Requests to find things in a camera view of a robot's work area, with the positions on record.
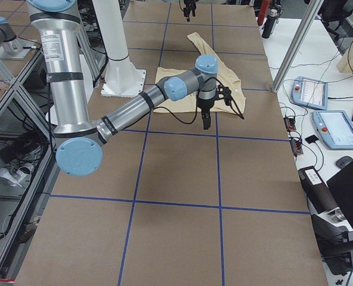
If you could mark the blue teach pendant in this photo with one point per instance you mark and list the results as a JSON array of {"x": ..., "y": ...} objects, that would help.
[
  {"x": 310, "y": 93},
  {"x": 334, "y": 128}
]

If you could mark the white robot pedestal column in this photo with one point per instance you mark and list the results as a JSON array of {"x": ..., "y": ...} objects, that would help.
[{"x": 122, "y": 79}]

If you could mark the grey aluminium frame post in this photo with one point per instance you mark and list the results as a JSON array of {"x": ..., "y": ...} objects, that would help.
[{"x": 298, "y": 38}]

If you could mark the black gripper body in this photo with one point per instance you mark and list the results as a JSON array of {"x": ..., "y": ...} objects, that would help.
[
  {"x": 205, "y": 104},
  {"x": 188, "y": 7}
]

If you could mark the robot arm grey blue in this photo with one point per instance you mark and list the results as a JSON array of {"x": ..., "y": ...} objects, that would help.
[
  {"x": 2, "y": 32},
  {"x": 78, "y": 138}
]

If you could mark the blue teach pendant near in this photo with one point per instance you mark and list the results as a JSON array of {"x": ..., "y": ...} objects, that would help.
[{"x": 334, "y": 128}]

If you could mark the red bottle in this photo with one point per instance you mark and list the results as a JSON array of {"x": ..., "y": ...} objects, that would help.
[{"x": 263, "y": 11}]

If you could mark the blue teach pendant far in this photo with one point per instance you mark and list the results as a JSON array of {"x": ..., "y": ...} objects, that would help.
[{"x": 310, "y": 93}]

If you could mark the black computer mouse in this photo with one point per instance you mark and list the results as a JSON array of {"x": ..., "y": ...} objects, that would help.
[{"x": 343, "y": 161}]

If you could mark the black water bottle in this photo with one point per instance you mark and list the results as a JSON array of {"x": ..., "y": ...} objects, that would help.
[{"x": 269, "y": 24}]

